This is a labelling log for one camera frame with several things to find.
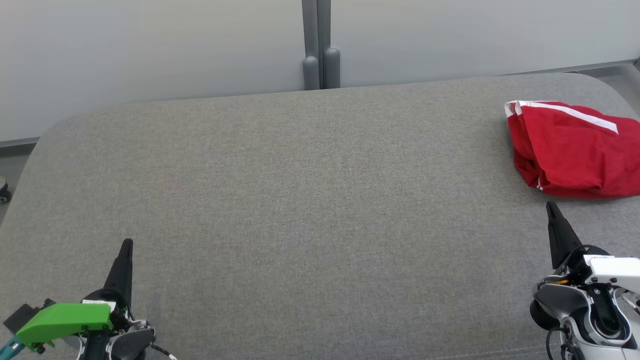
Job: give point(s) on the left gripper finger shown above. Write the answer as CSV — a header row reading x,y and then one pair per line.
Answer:
x,y
124,275

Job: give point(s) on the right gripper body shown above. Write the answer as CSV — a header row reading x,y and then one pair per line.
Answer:
x,y
575,270

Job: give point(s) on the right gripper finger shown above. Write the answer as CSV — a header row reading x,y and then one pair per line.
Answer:
x,y
560,235

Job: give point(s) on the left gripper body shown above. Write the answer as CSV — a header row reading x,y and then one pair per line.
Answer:
x,y
122,312

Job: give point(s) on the red shorts with white stripe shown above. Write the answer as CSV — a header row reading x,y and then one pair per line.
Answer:
x,y
575,145

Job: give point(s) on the black caster wheel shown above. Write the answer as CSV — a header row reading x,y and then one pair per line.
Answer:
x,y
4,192

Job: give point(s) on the grey metal partition leg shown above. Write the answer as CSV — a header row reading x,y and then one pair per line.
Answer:
x,y
632,75

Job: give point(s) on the grey fabric sofa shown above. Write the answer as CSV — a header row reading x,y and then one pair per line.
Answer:
x,y
300,225

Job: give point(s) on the white camera bracket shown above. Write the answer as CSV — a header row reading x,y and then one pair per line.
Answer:
x,y
615,272

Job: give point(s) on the green camera bracket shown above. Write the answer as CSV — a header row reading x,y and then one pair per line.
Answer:
x,y
65,320

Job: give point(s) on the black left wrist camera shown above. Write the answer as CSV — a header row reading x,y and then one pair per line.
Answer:
x,y
22,315

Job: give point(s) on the short grey post foot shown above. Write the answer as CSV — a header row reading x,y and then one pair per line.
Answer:
x,y
311,75

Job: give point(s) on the tall grey post foot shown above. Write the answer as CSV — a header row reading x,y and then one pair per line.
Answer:
x,y
332,70

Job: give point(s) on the grey partition post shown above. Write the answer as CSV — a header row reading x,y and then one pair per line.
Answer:
x,y
316,30

